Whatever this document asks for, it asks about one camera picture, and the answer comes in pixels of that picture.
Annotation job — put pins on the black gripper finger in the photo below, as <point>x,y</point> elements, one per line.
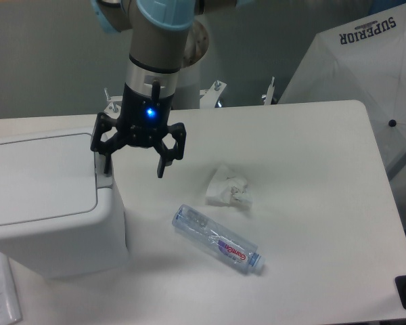
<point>168,155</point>
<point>104,124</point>

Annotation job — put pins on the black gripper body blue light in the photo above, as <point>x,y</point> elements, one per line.
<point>143,118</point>

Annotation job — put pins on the white push-top trash can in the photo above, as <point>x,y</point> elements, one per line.
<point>61,213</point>

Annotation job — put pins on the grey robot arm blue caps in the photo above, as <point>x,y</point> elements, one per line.
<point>160,33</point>

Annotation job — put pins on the crumpled white tissue paper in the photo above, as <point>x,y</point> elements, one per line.
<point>227,188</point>

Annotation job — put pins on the clear plastic water bottle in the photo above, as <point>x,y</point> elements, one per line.
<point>224,244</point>

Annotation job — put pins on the white umbrella with blue text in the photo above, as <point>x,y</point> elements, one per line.
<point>364,60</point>

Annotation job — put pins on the white notepad with writing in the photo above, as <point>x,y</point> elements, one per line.
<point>10,312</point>

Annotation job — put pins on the white robot pedestal with brackets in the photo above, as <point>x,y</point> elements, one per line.
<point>209,94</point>

